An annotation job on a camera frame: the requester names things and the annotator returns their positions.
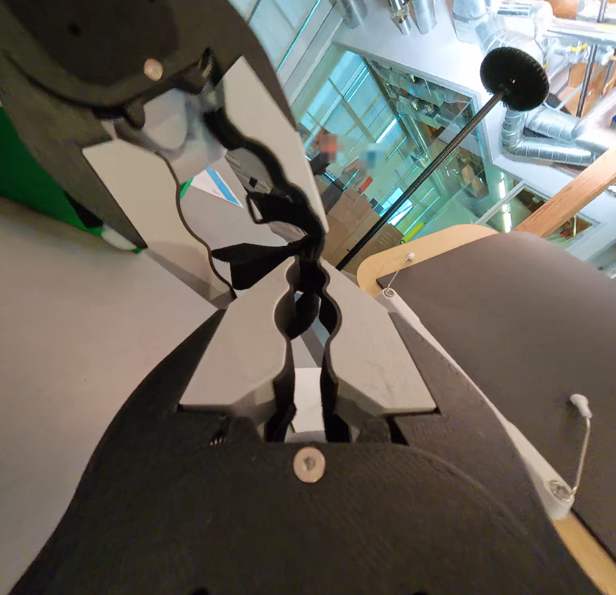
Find wooden ceiling beam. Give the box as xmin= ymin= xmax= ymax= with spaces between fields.
xmin=515 ymin=148 xmax=616 ymax=240

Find cardboard boxes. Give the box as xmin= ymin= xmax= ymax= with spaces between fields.
xmin=327 ymin=186 xmax=415 ymax=264

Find black and white book stand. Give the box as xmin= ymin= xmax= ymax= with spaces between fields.
xmin=294 ymin=224 xmax=616 ymax=595

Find black fabric strap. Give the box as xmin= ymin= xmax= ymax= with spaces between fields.
xmin=211 ymin=191 xmax=330 ymax=340

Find black floor lamp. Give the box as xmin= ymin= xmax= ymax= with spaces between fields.
xmin=335 ymin=47 xmax=550 ymax=271

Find person's left hand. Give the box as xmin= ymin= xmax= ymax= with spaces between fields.
xmin=102 ymin=226 xmax=137 ymax=252

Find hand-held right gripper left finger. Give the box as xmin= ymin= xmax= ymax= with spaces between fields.
xmin=178 ymin=258 xmax=298 ymax=443

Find white and blue paper sheet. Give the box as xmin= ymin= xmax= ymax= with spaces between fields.
xmin=190 ymin=168 xmax=244 ymax=208

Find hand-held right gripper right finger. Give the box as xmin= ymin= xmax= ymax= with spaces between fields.
xmin=319 ymin=260 xmax=437 ymax=444

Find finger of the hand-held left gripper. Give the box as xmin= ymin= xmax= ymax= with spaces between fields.
xmin=206 ymin=55 xmax=330 ymax=259
xmin=82 ymin=92 xmax=237 ymax=310

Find green plastic bin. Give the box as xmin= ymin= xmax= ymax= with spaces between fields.
xmin=0 ymin=107 xmax=193 ymax=255

